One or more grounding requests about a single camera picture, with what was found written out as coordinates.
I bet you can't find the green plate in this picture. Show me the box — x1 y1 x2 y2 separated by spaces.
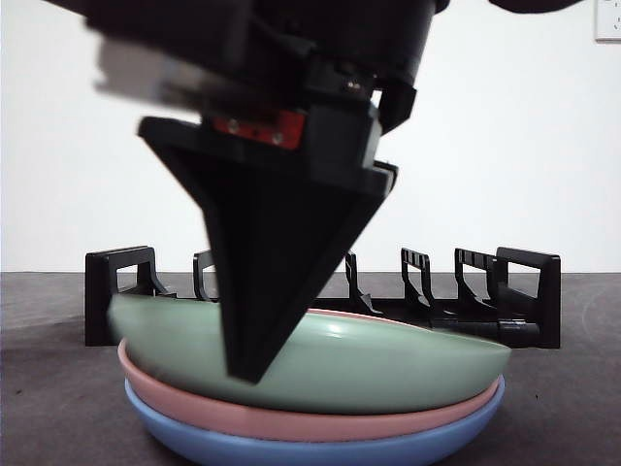
107 293 513 416

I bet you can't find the pink plate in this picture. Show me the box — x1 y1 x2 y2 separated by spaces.
117 307 502 444

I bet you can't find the blue plate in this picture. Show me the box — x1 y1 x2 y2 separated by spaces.
124 376 507 466

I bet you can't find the black plastic dish rack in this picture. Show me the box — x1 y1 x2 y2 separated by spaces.
84 246 563 350

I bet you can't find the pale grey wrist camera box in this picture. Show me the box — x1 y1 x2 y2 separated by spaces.
94 38 234 111

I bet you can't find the white wall socket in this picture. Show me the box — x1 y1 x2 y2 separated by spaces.
594 0 621 43

